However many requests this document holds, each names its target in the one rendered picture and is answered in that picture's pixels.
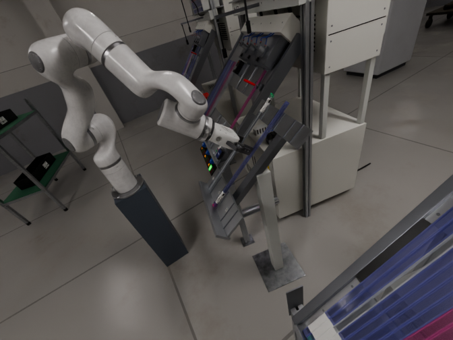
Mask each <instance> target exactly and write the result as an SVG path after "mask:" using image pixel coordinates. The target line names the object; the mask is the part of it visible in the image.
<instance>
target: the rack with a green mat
mask: <svg viewBox="0 0 453 340"><path fill-rule="evenodd" d="M24 100H25V102H26V103H27V104H28V105H29V106H30V108H31V109H32V110H33V111H31V112H28V113H24V114H21V115H18V116H17V117H18V118H17V119H16V120H14V121H13V122H11V123H10V124H8V125H7V126H5V127H4V128H2V129H1V130H0V139H2V138H3V137H5V136H6V135H8V134H9V135H10V136H11V137H12V138H13V139H14V140H15V141H16V142H17V143H18V144H19V145H20V146H21V147H22V148H23V149H24V150H25V151H26V152H27V153H28V154H29V155H30V156H31V157H32V158H33V159H35V158H36V156H35V155H34V154H33V153H32V152H31V151H30V150H29V149H28V148H27V147H26V146H25V145H24V144H23V143H22V142H21V141H20V140H19V139H18V138H17V137H16V136H15V135H14V134H13V133H12V131H13V130H14V129H16V128H17V127H18V126H20V125H21V124H23V123H24V122H25V121H27V120H28V119H30V118H31V117H32V116H33V115H35V114H37V116H38V117H39V118H40V120H41V121H42V122H43V123H44V124H45V125H46V126H47V127H48V129H49V130H50V131H51V132H52V134H53V135H54V136H55V137H56V139H58V141H59V142H60V143H61V144H62V145H63V147H64V148H65V149H66V150H67V151H66V152H62V153H60V154H57V155H55V156H54V157H55V158H56V160H55V162H54V163H53V164H52V165H51V167H50V168H49V170H48V171H47V172H46V173H45V175H44V176H43V178H42V179H41V180H40V182H39V181H38V180H37V179H36V178H35V177H34V176H33V175H32V174H31V173H30V172H28V171H27V170H26V169H25V168H24V167H23V166H22V165H21V164H20V163H19V162H18V161H17V160H15V159H14V158H13V157H12V156H11V155H10V154H9V153H8V152H7V151H6V150H5V149H4V148H3V147H2V146H1V145H0V152H1V153H2V154H3V155H4V156H5V157H6V158H7V159H8V160H10V161H11V162H12V163H13V164H14V165H15V166H16V167H17V168H18V169H19V170H20V171H21V172H22V173H23V174H24V175H26V176H27V177H28V178H29V179H30V180H31V181H32V182H33V183H35V184H36V185H35V186H32V187H30V188H26V189H25V190H21V189H19V187H17V186H16V187H15V189H14V190H13V191H12V192H11V194H10V195H9V196H8V197H7V198H6V199H5V200H4V201H2V200H1V199H0V205H1V206H2V207H3V208H5V209H6V210H8V211H9V212H10V213H11V214H13V215H14V216H15V217H17V218H18V219H19V220H21V221H22V222H23V223H25V224H26V225H30V224H31V222H30V221H29V220H27V219H26V218H24V217H23V216H22V215H21V214H20V213H18V212H17V211H15V210H14V209H13V208H12V207H10V206H9V204H12V203H14V202H18V201H20V200H23V199H26V198H29V197H31V196H34V195H37V194H39V193H42V192H44V193H45V194H46V195H47V196H48V197H49V198H50V199H52V200H53V201H54V202H55V203H56V204H57V205H58V206H60V207H61V208H62V209H63V210H64V211H67V210H68V208H67V207H66V206H64V205H63V204H62V203H61V202H60V201H59V200H58V199H57V198H56V197H55V196H54V195H53V194H51V193H50V192H49V191H48V190H47V189H48V188H49V186H50V185H51V183H52V182H53V180H55V181H57V180H58V179H57V178H56V175H57V174H58V172H59V171H60V169H61V168H62V166H63V164H64V163H65V161H66V160H67V158H68V156H69V155H71V156H72V157H73V158H74V160H75V161H76V162H77V163H78V165H79V166H80V167H81V168H82V169H83V170H84V171H85V170H86V168H85V167H84V166H83V164H81V162H80V161H79V160H78V158H77V157H76V156H75V155H74V153H72V151H70V149H68V148H67V147H66V146H65V145H64V143H63V141H62V139H61V138H60V137H59V136H58V135H57V133H56V132H55V131H54V129H53V128H52V127H51V126H50V125H49V124H48V123H47V121H46V120H45V119H44V117H43V116H42V115H41V114H40V113H39V112H38V110H37V109H36V108H35V107H34V105H33V104H32V103H31V102H30V101H29V100H28V98H24Z"/></svg>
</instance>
